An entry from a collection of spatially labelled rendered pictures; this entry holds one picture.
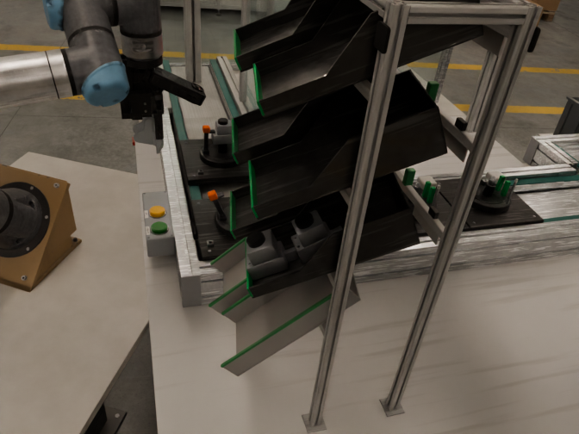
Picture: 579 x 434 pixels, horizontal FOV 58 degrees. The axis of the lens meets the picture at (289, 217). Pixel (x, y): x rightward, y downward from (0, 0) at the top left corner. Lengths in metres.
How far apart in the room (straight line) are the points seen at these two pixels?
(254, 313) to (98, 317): 0.41
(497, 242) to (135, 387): 1.45
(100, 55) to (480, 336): 1.03
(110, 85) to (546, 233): 1.21
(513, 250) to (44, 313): 1.23
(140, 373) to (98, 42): 1.58
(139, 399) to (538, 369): 1.45
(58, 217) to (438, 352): 0.97
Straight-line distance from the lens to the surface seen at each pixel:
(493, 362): 1.33
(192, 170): 1.57
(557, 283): 1.63
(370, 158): 0.69
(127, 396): 2.21
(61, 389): 1.20
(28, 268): 1.41
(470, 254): 1.51
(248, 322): 1.05
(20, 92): 0.91
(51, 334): 1.30
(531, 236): 1.60
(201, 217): 1.38
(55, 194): 1.41
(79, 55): 0.92
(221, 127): 1.57
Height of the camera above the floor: 1.80
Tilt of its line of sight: 36 degrees down
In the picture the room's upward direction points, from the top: 6 degrees clockwise
